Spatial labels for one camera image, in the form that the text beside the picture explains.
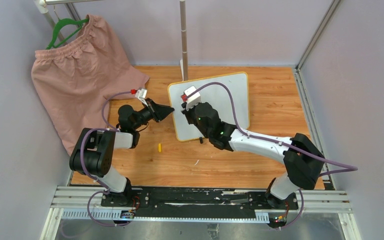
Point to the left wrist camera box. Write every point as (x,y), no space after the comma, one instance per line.
(140,94)

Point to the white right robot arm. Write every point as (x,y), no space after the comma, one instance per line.
(298,154)

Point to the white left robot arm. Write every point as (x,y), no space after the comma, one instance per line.
(93,153)

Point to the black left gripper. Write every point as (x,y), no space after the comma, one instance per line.
(157,112)

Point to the aluminium frame post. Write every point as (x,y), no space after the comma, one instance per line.
(331,10)

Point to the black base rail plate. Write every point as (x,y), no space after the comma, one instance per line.
(198,203)

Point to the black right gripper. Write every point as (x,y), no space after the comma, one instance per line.
(187,113)

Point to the pink cloth shorts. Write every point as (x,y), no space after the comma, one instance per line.
(74,81)

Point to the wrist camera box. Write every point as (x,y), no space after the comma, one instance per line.
(140,94)
(190,98)

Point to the metal stand pole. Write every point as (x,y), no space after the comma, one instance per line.
(183,24)

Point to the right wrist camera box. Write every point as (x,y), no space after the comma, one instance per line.
(190,98)

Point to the yellow framed whiteboard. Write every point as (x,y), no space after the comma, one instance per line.
(217,97)

